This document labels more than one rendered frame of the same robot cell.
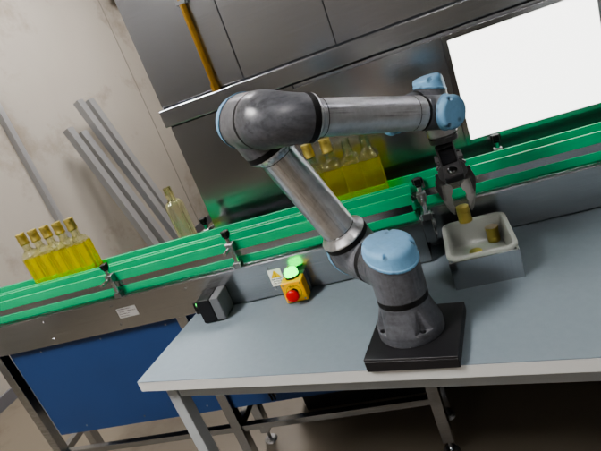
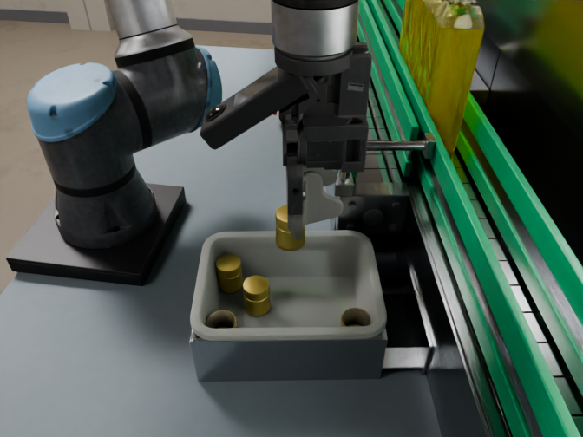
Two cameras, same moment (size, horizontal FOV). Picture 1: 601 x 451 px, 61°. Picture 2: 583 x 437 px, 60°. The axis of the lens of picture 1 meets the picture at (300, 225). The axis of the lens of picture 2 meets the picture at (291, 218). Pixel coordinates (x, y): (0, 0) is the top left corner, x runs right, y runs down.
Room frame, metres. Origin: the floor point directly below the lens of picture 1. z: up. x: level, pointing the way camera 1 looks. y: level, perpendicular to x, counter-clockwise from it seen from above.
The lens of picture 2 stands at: (1.09, -0.84, 1.29)
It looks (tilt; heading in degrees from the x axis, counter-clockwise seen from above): 40 degrees down; 71
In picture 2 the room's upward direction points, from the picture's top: straight up
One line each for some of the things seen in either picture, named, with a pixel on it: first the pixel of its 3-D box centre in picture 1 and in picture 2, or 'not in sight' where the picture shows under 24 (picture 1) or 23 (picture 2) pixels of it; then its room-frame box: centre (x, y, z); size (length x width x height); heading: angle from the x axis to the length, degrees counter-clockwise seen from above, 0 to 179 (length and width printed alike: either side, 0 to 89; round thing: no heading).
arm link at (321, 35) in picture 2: (439, 128); (314, 22); (1.25, -0.41, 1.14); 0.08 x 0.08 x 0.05
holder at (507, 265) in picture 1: (478, 246); (309, 303); (1.25, -0.44, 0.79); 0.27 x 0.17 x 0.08; 162
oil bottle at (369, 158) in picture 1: (376, 180); (446, 78); (1.51, -0.27, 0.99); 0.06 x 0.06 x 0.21; 71
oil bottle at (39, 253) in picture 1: (49, 262); not in sight; (1.91, 0.94, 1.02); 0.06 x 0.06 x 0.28; 72
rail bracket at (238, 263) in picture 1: (229, 252); not in sight; (1.49, 0.23, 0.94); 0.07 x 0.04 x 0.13; 162
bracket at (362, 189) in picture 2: (429, 224); (371, 210); (1.37, -0.35, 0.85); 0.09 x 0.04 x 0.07; 162
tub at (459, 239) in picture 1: (479, 247); (288, 300); (1.22, -0.43, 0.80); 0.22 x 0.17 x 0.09; 162
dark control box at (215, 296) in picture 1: (215, 304); not in sight; (1.51, 0.35, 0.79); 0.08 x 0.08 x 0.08; 72
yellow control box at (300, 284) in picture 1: (296, 286); not in sight; (1.42, 0.08, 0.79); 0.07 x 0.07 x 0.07; 72
